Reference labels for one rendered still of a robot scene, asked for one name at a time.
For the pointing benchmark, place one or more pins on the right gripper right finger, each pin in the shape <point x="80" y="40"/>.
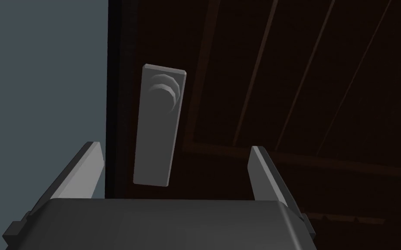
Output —
<point x="263" y="177"/>

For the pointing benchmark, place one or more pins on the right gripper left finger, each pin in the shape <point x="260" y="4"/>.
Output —
<point x="79" y="175"/>

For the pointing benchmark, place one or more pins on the grey door knob with plate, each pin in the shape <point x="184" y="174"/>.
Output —
<point x="158" y="128"/>

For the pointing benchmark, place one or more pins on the dark brown wooden door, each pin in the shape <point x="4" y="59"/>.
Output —
<point x="290" y="86"/>

